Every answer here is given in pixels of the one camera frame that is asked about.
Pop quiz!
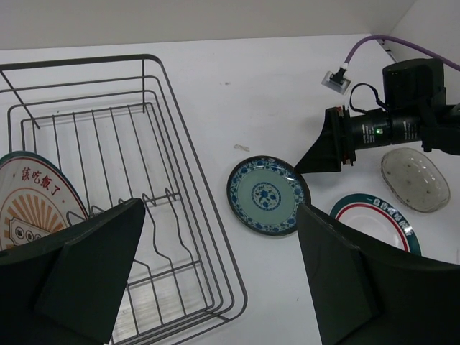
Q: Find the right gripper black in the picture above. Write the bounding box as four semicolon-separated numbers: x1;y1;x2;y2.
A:
295;106;392;174

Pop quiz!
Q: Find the green red rimmed plate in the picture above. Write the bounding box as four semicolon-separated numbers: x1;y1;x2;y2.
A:
329;193;422;256

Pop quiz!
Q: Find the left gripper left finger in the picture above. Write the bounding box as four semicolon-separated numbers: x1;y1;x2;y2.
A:
1;198;145;344

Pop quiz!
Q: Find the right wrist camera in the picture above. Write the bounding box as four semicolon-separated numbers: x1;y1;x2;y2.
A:
321;68;351;95

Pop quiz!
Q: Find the aluminium side rail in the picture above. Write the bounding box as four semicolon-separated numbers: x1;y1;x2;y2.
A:
377;39;397;63

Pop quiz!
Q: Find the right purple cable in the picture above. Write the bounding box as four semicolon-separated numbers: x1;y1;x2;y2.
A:
343;34;460;73

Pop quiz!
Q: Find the clear glass square plate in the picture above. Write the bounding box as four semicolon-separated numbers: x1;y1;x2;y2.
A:
381;147;451;213

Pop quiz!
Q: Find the orange sunburst plate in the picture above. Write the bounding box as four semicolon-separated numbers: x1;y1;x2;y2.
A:
1;151;88;251

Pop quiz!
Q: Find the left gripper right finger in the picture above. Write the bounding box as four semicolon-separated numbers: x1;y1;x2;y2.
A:
297;204;459;344

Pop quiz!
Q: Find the blue floral small plate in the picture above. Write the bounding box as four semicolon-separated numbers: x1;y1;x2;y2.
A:
226;155;311;237

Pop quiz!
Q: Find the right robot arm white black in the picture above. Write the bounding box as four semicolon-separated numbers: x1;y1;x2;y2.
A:
295;58;459;174

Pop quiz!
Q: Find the grey wire dish rack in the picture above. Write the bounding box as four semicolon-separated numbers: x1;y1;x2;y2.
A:
1;54;247;344

